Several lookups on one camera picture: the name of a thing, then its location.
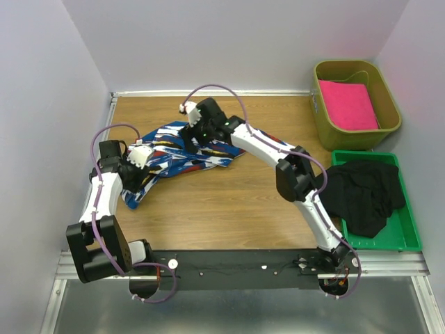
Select aluminium frame rail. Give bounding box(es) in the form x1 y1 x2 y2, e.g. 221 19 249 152
41 250 442 333

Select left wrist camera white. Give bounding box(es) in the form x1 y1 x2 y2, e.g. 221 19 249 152
127 145 154 169

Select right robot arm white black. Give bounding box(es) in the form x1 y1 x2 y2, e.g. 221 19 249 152
179 98 353 273

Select black garment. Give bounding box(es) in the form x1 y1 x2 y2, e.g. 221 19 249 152
320 160 406 238

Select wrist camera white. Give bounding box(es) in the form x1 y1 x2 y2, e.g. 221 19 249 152
127 145 154 169
179 101 202 127

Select pink folded cloth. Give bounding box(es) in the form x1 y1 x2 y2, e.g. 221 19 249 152
318 80 379 131

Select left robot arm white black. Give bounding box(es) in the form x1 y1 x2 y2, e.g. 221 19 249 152
66 140 154 283

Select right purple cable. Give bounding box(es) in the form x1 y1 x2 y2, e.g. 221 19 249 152
182 83 362 300

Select purple cable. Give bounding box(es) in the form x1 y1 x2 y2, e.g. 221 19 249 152
90 123 178 304
182 83 362 300

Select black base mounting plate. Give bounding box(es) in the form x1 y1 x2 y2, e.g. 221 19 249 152
129 248 358 302

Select green plastic tray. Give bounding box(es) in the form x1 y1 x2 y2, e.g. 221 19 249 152
330 150 423 253

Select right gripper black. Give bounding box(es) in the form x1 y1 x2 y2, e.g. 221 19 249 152
177 115 213 155

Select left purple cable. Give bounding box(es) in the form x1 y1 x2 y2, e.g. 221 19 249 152
90 123 178 304

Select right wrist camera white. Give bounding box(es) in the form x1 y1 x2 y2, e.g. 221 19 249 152
179 101 202 127

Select olive green plastic bin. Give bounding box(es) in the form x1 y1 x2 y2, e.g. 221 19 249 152
310 59 402 151

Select blue white red patterned pants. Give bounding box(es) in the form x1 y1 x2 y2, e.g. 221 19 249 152
122 121 245 209

